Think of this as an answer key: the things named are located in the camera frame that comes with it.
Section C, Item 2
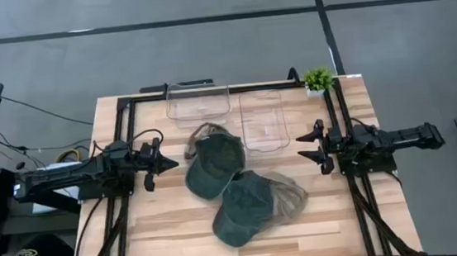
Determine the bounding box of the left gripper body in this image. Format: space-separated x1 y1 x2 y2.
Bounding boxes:
131 136 169 194

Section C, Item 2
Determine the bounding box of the black aluminium table frame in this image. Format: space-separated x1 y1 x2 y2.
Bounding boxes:
58 69 427 256

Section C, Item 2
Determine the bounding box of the tan cap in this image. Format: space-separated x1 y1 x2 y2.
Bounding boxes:
252 168 313 235
181 120 235 162

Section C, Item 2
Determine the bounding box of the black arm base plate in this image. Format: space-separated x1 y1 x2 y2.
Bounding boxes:
75 168 136 201
335 141 399 178

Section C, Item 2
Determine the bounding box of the white printed paper sheet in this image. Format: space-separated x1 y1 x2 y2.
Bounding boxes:
28 159 84 216

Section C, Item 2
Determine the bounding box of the small potted green plant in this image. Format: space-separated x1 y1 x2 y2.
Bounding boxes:
302 65 337 99

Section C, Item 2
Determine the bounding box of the black clamp bracket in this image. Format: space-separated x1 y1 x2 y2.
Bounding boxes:
286 66 303 84

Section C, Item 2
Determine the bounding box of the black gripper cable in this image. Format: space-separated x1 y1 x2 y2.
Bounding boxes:
127 127 165 150

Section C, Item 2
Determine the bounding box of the dark green cap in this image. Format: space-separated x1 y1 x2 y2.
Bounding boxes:
207 168 280 250
181 129 250 203

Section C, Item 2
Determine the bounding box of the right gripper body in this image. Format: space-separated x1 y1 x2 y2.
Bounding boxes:
320 124 359 168

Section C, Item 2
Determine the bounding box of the long black floor cable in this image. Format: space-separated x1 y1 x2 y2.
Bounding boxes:
0 88 95 134

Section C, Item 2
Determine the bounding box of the black clamp bar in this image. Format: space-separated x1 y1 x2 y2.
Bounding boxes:
138 78 216 95

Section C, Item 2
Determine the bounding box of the thin black floor cable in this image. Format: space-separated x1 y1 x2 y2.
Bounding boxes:
0 119 93 159

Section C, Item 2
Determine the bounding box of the black hanging arm cable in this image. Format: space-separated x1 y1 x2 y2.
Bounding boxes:
67 196 110 256

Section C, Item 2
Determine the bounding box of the wide clear plastic bin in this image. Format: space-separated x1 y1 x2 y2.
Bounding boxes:
163 78 234 130

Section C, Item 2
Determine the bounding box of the narrow clear plastic bin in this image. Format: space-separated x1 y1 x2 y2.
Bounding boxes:
238 88 292 156

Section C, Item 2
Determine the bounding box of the yellow cable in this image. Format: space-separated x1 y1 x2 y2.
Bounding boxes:
53 147 82 164

